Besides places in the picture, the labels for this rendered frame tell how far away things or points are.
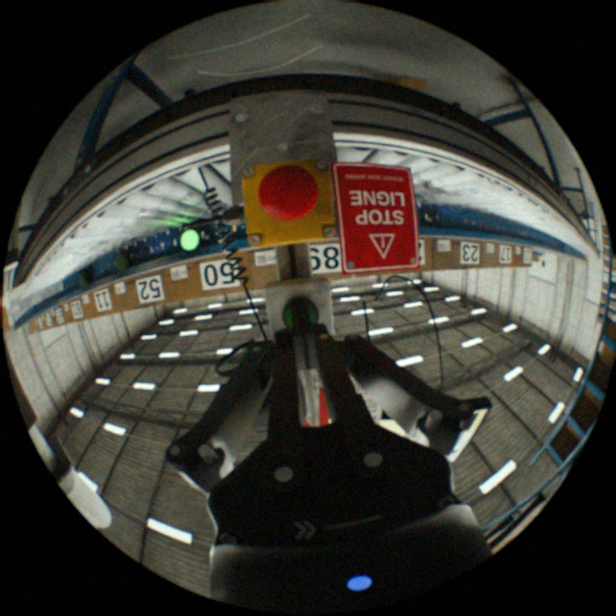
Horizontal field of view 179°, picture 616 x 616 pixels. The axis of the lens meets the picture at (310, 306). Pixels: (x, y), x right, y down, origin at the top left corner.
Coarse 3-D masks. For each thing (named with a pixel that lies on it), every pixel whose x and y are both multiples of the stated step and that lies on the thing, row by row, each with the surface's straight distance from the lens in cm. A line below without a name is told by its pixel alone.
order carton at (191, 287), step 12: (240, 252) 86; (180, 264) 96; (192, 264) 93; (240, 264) 87; (168, 276) 100; (192, 276) 94; (240, 276) 87; (180, 288) 98; (192, 288) 95; (216, 288) 91; (228, 288) 90; (240, 288) 88; (252, 288) 88; (180, 300) 99
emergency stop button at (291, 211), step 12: (276, 168) 15; (288, 168) 15; (300, 168) 15; (264, 180) 15; (276, 180) 14; (288, 180) 14; (300, 180) 14; (312, 180) 15; (264, 192) 14; (276, 192) 14; (288, 192) 14; (300, 192) 14; (312, 192) 14; (264, 204) 14; (276, 204) 14; (288, 204) 14; (300, 204) 14; (312, 204) 14; (276, 216) 14; (288, 216) 14; (300, 216) 14
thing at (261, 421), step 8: (264, 344) 26; (272, 344) 25; (240, 360) 26; (224, 384) 31; (272, 384) 25; (216, 392) 31; (272, 392) 25; (304, 392) 29; (264, 400) 25; (304, 400) 27; (264, 408) 25; (304, 408) 26; (256, 416) 26; (264, 416) 26; (304, 416) 27; (256, 424) 27; (264, 424) 27
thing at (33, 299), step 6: (60, 282) 165; (48, 288) 160; (54, 288) 162; (60, 288) 165; (36, 294) 156; (42, 294) 157; (48, 294) 160; (24, 300) 152; (30, 300) 154; (36, 300) 155; (24, 306) 152; (30, 306) 153
